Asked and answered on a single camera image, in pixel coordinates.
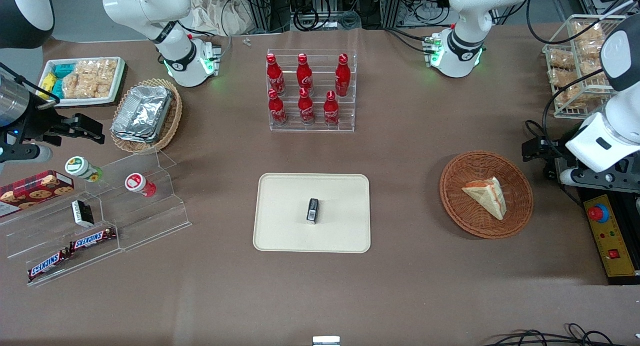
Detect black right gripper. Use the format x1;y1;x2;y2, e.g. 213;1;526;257
19;92;106;145

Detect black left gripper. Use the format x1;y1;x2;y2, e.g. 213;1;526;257
522;137;583;169

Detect triangular sandwich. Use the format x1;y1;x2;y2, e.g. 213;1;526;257
461;177;508;221

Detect white rectangular snack tray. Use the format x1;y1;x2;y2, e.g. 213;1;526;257
37;57;127;108

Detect light oval wicker basket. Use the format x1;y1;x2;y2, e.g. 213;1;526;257
110;78;183;154

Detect brown round wicker basket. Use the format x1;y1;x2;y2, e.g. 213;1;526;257
439;151;534;239

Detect cream rectangular tray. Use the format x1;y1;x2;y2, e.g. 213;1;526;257
252;173;372;254

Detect green lid cup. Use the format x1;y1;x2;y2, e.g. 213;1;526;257
65;156;104;182

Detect rice cracker snack pack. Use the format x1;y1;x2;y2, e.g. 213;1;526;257
62;59;119;100

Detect stacked aluminium foil trays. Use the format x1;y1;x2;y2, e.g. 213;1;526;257
111;85;174;144

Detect bagged fried snack pack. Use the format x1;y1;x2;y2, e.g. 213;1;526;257
572;23;606;42
555;86;586;109
549;50;576;69
575;38;608;61
547;68;583;89
580;57;605;75

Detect red lid cup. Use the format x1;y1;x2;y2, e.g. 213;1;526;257
124;173;157;198

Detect red cookie box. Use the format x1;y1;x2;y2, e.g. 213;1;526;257
0;170;75;218

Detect black and white small box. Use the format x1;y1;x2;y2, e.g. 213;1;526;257
71;200;95;228

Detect snickers chocolate bar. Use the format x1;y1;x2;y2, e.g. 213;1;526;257
27;248;72;282
69;227;117;251

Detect clear acrylic stepped shelf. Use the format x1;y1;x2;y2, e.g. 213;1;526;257
0;150;193;287

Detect yellow emergency stop control box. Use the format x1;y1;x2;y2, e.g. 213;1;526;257
575;186;640;285

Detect beige cloth bag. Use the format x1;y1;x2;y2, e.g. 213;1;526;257
187;0;254;37

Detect red cola bottle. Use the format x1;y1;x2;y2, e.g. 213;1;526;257
296;53;314;97
268;89;288;126
298;88;316;125
335;54;351;97
266;54;286;97
323;91;340;127

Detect clear acrylic bottle rack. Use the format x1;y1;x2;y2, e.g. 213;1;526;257
266;49;358;133

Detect white wire basket rack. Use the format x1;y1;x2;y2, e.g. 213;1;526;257
542;14;628;120

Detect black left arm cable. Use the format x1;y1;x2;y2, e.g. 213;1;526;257
524;0;626;147

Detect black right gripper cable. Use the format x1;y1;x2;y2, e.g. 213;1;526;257
0;62;61;106

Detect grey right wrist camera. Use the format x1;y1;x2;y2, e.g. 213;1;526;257
0;144;54;165

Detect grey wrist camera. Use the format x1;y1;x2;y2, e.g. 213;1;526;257
559;167;640;193
0;144;54;165

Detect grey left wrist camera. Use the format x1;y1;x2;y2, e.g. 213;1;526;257
559;167;640;193

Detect black base power cables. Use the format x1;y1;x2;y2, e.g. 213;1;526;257
384;28;432;54

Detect black floor cables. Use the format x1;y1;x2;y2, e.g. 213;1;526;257
482;323;640;346

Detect coiled black cable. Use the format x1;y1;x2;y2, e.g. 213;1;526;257
292;7;322;32

